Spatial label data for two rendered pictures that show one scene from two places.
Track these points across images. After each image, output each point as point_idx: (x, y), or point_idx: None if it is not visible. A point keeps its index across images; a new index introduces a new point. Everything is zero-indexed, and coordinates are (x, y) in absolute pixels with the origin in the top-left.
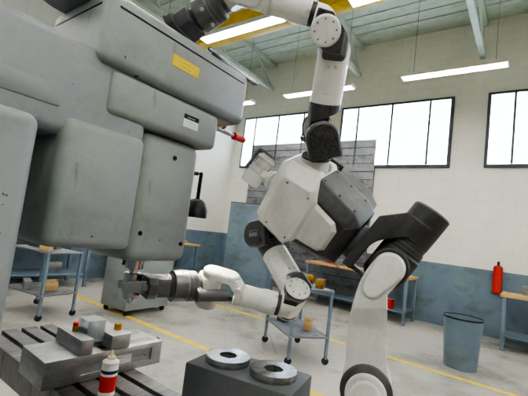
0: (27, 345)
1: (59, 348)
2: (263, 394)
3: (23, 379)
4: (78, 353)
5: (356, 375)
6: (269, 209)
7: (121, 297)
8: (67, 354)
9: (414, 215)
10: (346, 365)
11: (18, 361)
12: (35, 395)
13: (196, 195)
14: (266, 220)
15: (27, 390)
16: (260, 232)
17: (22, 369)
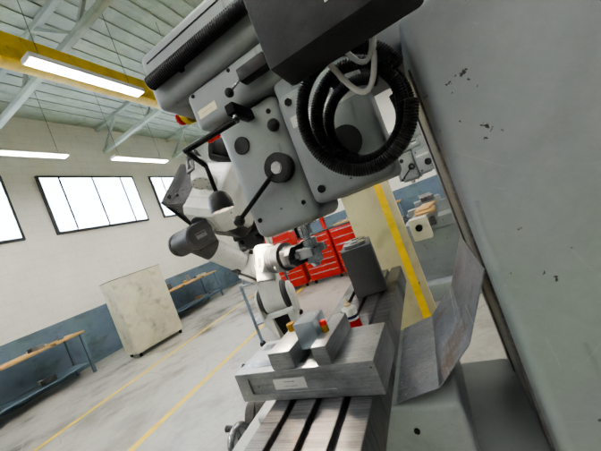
0: (368, 358)
1: (349, 344)
2: (369, 239)
3: (377, 419)
4: (350, 326)
5: (287, 283)
6: (233, 200)
7: (323, 258)
8: (356, 331)
9: None
10: (278, 285)
11: (365, 429)
12: (385, 395)
13: (215, 187)
14: (231, 210)
15: (383, 417)
16: (209, 230)
17: (385, 378)
